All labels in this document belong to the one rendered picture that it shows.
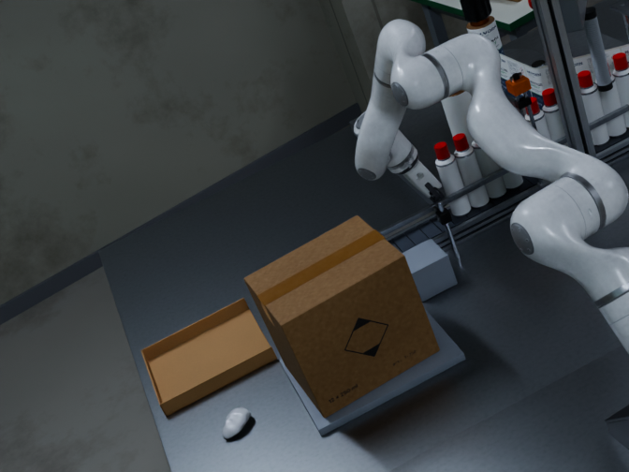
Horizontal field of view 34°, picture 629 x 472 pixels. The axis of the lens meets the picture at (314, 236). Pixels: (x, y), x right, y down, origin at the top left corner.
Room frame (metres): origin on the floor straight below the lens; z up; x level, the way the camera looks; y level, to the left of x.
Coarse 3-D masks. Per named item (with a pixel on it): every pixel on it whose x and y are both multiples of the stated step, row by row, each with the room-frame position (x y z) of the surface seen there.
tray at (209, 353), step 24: (216, 312) 2.31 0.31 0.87; (240, 312) 2.32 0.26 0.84; (168, 336) 2.30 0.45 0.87; (192, 336) 2.30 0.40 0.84; (216, 336) 2.26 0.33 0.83; (240, 336) 2.22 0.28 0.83; (264, 336) 2.18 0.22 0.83; (144, 360) 2.24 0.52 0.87; (168, 360) 2.25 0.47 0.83; (192, 360) 2.21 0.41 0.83; (216, 360) 2.16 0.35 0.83; (240, 360) 2.12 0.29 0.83; (264, 360) 2.07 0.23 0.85; (168, 384) 2.15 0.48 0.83; (192, 384) 2.11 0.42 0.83; (216, 384) 2.05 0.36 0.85; (168, 408) 2.03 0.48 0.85
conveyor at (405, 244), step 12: (612, 144) 2.29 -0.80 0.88; (528, 180) 2.29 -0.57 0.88; (516, 192) 2.26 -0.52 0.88; (492, 204) 2.25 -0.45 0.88; (468, 216) 2.25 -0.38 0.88; (420, 228) 2.29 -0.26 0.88; (432, 228) 2.26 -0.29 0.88; (444, 228) 2.24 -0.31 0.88; (396, 240) 2.28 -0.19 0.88; (408, 240) 2.25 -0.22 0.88; (420, 240) 2.23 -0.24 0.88
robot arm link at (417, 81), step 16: (384, 32) 2.06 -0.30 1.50; (400, 32) 2.01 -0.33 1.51; (416, 32) 2.00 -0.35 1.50; (384, 48) 2.04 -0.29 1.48; (400, 48) 1.95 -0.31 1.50; (416, 48) 1.97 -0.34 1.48; (384, 64) 2.06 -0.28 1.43; (400, 64) 1.90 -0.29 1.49; (416, 64) 1.88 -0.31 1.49; (432, 64) 1.87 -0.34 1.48; (384, 80) 2.09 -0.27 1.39; (400, 80) 1.87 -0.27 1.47; (416, 80) 1.85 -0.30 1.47; (432, 80) 1.85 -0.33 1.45; (400, 96) 1.87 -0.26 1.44; (416, 96) 1.85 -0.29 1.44; (432, 96) 1.85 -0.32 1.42
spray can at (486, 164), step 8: (472, 144) 2.29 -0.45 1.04; (480, 152) 2.27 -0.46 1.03; (480, 160) 2.27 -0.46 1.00; (488, 160) 2.27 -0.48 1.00; (480, 168) 2.28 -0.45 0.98; (488, 168) 2.27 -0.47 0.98; (496, 168) 2.27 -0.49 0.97; (488, 184) 2.27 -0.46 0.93; (496, 184) 2.27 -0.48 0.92; (504, 184) 2.28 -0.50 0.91; (488, 192) 2.28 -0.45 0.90; (496, 192) 2.27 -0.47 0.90; (504, 192) 2.27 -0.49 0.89
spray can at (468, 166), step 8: (456, 136) 2.29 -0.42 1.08; (464, 136) 2.27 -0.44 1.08; (456, 144) 2.27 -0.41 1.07; (464, 144) 2.27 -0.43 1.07; (456, 152) 2.28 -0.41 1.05; (464, 152) 2.26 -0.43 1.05; (472, 152) 2.26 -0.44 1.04; (456, 160) 2.28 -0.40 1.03; (464, 160) 2.26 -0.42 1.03; (472, 160) 2.26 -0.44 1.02; (464, 168) 2.26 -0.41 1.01; (472, 168) 2.26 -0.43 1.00; (464, 176) 2.27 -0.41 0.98; (472, 176) 2.26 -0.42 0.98; (480, 176) 2.26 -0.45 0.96; (464, 184) 2.28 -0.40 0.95; (472, 192) 2.26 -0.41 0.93; (480, 192) 2.26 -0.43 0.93; (472, 200) 2.27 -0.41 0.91; (480, 200) 2.26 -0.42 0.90; (488, 200) 2.26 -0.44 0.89; (480, 208) 2.26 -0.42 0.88
